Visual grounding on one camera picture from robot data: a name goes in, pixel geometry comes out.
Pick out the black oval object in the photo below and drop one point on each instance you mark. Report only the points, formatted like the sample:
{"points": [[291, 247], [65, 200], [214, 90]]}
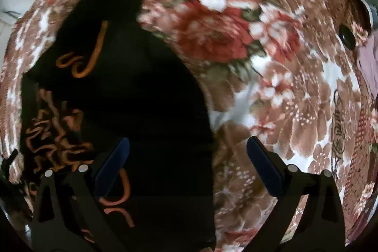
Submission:
{"points": [[347, 37]]}

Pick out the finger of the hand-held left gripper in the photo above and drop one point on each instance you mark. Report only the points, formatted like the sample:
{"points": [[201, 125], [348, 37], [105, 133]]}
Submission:
{"points": [[9, 163]]}

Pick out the floral brown red blanket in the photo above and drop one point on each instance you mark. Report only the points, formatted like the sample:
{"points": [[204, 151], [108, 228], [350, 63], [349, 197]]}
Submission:
{"points": [[224, 21]]}

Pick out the black garment with orange print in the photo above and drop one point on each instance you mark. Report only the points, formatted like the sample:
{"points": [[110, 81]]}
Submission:
{"points": [[133, 92]]}

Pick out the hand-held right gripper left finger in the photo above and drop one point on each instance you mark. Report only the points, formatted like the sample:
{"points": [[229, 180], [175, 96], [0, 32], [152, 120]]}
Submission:
{"points": [[113, 165]]}

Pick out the pink cloth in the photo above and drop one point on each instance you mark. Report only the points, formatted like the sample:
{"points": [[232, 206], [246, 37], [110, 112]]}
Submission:
{"points": [[369, 63]]}

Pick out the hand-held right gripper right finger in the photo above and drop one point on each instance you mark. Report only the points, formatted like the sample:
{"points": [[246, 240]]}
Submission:
{"points": [[264, 166]]}

